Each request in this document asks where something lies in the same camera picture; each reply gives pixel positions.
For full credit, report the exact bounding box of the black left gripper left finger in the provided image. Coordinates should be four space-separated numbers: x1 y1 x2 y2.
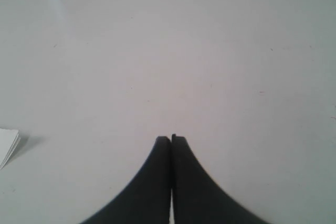
83 136 171 223

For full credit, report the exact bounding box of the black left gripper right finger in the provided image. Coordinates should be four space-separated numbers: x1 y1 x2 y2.
171 134 263 223

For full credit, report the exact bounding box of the white folded paper stack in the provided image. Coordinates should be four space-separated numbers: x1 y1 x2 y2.
0 129 20 169

